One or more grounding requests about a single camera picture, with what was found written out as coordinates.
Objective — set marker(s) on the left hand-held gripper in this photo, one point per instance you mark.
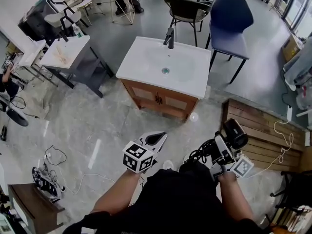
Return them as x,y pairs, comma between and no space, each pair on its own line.
139,158

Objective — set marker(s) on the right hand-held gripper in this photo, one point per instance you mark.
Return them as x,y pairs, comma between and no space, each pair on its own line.
242,166

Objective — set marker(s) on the black hair dryer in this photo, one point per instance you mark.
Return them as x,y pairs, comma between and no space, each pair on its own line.
235,133

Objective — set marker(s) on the white ceramic sink basin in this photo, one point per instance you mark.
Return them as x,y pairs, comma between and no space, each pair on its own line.
136,67

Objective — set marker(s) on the person's right forearm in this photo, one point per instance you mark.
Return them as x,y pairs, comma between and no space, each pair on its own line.
236,199

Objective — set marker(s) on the person's left forearm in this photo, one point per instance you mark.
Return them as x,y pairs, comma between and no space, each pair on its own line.
117,194

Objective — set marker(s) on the person's left white shoe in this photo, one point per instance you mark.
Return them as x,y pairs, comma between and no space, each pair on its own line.
168,164

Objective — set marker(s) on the slatted wooden platform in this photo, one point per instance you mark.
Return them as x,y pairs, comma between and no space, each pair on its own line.
263,130

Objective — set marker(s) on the person's black clothing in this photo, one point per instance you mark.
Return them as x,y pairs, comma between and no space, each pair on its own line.
175,199

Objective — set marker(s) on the white power strip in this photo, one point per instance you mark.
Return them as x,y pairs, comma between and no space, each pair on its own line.
289,113

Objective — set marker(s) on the black office chair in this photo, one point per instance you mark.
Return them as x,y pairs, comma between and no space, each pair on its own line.
297,186

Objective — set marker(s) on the black basin faucet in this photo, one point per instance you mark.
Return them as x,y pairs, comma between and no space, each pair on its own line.
170,39

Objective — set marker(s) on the black white floor device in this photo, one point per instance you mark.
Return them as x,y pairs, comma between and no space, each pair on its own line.
46,184

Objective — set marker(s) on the cardboard box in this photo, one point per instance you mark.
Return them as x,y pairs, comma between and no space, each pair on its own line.
291,47

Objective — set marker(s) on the white sink grey cabinet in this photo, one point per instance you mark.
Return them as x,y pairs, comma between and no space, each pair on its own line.
75,45

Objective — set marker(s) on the bundle of wooden sticks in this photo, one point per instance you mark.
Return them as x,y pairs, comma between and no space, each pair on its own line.
62,55

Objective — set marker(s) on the blue upholstered chair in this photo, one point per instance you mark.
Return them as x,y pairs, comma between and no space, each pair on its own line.
229,21

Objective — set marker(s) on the dark wicker chair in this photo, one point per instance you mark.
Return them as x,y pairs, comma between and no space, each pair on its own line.
187,8

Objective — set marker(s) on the clear bottle green label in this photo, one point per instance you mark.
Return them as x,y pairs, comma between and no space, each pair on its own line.
77,31

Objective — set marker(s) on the dark brown side table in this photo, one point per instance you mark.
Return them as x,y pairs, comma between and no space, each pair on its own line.
34,211

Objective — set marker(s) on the black floor adapter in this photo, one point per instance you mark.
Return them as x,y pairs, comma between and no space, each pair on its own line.
3,134

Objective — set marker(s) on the beige chair black legs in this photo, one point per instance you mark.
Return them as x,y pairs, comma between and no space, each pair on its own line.
56,18

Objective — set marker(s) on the black machine cabinet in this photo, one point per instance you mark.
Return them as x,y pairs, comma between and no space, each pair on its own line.
36,25

